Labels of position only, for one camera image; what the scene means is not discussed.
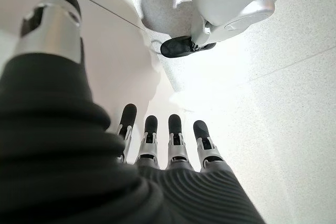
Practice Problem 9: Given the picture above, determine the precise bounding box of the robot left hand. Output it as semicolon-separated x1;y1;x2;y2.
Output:
0;0;266;224

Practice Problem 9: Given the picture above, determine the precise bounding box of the white cabinet door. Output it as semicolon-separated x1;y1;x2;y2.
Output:
0;0;165;162

